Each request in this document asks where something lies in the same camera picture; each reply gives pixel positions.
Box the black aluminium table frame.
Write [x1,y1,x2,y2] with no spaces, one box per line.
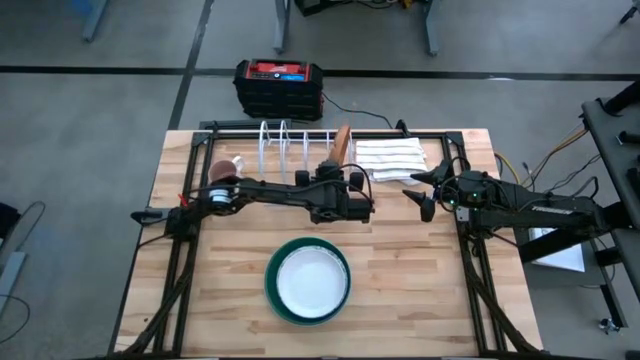
[113,119,542,359]

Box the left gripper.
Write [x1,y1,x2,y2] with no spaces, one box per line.
[294,159,375,225]

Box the white wire dish rack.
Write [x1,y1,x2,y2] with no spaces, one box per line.
[257,119,357,186]

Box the grey desk leg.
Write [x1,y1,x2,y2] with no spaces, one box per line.
[81,0,110,44]
[272,0,293,55]
[423,0,442,57]

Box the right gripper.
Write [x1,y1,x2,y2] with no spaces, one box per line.
[402,159,484,224]

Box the dark green deep plate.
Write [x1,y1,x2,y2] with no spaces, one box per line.
[263,236,353,327]

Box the red black power station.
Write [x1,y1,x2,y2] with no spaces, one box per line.
[233,58,325,122]

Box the thin black floor cable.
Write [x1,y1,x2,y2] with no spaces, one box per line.
[0,293,32,346]

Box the brown wooden plate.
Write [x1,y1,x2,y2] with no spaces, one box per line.
[329,124,352,166]

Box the black power cable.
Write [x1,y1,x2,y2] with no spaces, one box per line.
[319,92,407,132]

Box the black diagonal support beam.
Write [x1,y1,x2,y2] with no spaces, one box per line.
[518,199,632,265]

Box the dark grey side table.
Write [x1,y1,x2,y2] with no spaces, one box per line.
[581,82,640,301]

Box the white paper sheet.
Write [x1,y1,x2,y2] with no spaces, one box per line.
[528,227,587,274]

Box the yellow cable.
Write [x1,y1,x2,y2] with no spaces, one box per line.
[494,127,591,187]

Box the white striped towel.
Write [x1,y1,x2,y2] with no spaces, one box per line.
[354,137,430,184]

